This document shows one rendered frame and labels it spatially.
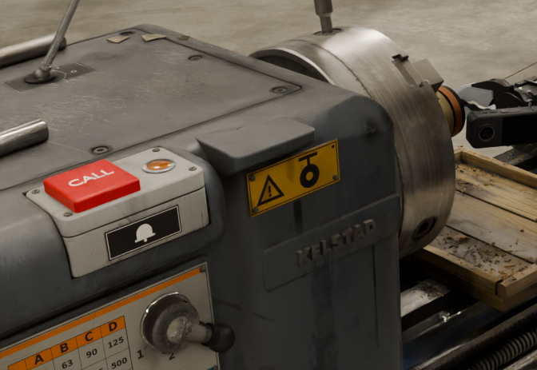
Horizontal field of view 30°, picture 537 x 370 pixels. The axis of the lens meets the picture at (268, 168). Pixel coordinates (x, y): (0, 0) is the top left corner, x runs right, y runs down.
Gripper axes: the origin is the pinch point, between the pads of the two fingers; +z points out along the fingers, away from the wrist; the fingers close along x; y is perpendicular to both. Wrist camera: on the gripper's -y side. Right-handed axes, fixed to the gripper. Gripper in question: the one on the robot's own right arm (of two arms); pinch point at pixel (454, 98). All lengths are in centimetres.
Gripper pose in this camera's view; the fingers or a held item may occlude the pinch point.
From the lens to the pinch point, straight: 148.1
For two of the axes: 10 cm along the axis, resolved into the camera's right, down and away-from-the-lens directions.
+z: -6.0, -2.8, 7.5
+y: 8.0, -3.0, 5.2
